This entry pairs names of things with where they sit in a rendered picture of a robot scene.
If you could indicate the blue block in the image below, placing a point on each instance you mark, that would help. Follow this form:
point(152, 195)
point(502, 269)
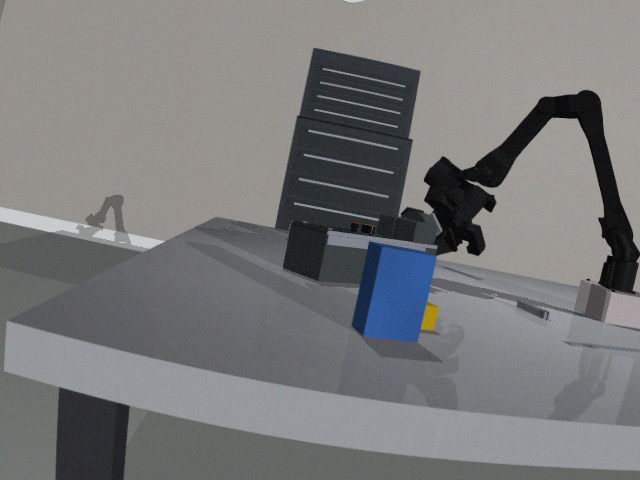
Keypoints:
point(394, 292)

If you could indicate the yellow cube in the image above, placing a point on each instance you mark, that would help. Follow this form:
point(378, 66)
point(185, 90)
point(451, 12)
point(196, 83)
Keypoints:
point(430, 316)

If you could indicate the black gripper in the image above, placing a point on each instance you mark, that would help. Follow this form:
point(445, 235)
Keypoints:
point(455, 231)

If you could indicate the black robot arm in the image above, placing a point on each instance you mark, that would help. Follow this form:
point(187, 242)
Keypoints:
point(449, 186)

